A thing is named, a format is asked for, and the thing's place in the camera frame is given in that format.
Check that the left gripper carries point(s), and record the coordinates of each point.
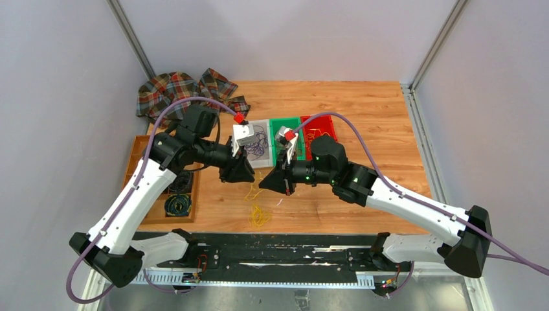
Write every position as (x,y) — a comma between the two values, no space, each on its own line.
(237,168)

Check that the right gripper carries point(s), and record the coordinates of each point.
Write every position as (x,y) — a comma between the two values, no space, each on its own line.
(280,179)

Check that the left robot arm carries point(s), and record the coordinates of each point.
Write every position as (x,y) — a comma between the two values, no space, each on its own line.
(109,247)

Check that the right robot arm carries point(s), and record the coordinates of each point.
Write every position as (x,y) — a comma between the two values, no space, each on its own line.
(457,237)

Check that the white plastic bin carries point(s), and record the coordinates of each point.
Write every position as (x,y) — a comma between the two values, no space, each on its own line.
(259,153)

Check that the wooden compartment tray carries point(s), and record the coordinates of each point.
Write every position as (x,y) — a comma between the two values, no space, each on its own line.
(177,204)

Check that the red plastic bin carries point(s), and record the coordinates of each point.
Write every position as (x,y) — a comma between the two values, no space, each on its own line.
(320,126)

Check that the plaid cloth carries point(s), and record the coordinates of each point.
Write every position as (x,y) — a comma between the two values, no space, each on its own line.
(159,92)

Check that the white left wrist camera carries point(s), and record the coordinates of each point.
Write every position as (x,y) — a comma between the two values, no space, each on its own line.
(242,135)

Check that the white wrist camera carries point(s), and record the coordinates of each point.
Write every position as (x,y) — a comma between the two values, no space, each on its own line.
(288,139)
(242,135)

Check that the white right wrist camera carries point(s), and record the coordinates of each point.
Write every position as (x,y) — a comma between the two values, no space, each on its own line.
(288,139)

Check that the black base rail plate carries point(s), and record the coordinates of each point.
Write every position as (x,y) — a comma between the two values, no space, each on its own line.
(285,258)

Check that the right aluminium table rail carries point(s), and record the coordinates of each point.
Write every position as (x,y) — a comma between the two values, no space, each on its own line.
(424,146)

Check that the left aluminium frame post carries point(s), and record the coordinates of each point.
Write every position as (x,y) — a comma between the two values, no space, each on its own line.
(126,27)

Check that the aluminium frame post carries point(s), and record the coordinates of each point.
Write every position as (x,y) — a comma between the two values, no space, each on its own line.
(126,27)
(438,43)

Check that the right aluminium frame post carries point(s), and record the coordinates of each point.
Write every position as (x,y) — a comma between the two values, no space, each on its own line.
(438,43)

